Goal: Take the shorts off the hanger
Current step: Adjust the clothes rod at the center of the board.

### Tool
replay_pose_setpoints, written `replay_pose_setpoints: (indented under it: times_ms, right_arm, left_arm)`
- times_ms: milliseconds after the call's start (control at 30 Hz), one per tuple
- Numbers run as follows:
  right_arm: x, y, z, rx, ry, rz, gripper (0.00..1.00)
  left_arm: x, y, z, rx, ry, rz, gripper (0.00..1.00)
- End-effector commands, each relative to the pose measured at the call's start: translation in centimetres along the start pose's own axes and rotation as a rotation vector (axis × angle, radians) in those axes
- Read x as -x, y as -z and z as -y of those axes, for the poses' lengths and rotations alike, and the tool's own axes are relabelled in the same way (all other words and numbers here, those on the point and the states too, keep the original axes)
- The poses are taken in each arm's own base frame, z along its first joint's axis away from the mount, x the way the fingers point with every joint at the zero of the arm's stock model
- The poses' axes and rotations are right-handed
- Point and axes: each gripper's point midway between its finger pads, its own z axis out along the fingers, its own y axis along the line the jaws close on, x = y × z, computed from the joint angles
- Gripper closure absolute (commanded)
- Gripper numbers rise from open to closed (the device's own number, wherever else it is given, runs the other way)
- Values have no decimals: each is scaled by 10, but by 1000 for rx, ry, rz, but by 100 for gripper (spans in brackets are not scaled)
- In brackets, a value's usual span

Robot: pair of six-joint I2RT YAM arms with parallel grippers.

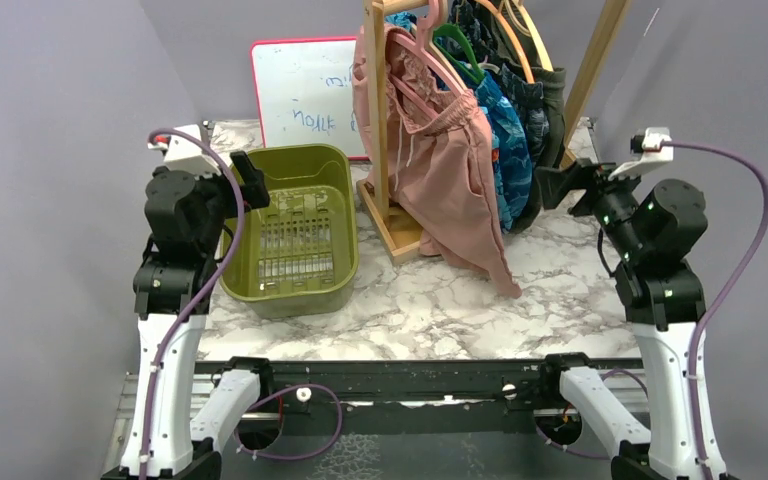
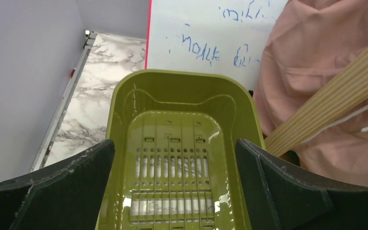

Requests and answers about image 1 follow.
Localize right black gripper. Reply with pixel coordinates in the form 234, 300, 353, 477
535, 156, 653, 261

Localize pink shorts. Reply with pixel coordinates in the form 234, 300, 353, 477
384, 24, 522, 298

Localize pink plastic hanger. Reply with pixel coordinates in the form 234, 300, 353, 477
369, 1, 474, 121

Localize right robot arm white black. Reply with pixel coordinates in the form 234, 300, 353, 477
535, 160, 729, 479

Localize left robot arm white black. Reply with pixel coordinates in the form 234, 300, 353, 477
103, 151, 275, 479

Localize dark olive shorts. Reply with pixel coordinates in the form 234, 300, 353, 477
489, 0, 568, 234

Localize blue shark print shorts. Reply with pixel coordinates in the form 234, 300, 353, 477
441, 50, 533, 233

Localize dark blue patterned shorts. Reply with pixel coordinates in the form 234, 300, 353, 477
450, 1, 550, 166

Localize beige wooden hanger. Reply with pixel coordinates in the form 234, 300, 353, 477
502, 0, 554, 71

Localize orange wooden hanger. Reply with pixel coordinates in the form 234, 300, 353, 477
476, 1, 539, 84

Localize green plastic hanger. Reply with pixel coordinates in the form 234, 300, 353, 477
433, 23, 485, 85

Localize olive green plastic basket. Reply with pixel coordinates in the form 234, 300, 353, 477
219, 144, 359, 319

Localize red framed whiteboard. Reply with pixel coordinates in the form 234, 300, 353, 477
250, 36, 367, 160

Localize wooden clothes rack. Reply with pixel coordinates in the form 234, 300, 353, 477
356, 1, 631, 265

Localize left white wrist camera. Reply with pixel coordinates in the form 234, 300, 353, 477
147, 135, 222, 177

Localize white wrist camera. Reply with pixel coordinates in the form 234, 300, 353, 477
608, 127, 674, 181
147, 135, 222, 177

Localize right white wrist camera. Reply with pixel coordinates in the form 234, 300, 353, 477
608, 127, 674, 181

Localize black metal base rail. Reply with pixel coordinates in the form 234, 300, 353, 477
102, 357, 697, 480

